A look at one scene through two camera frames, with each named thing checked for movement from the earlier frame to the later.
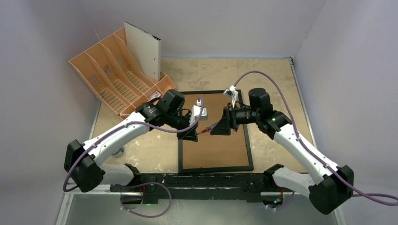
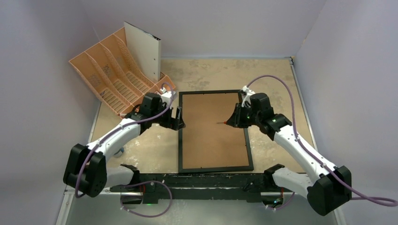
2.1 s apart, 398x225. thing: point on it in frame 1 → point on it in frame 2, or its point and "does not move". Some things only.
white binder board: (147, 48) does not move
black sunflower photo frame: (212, 153) does not move
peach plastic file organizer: (113, 71) does not move
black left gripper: (190, 134) → (171, 123)
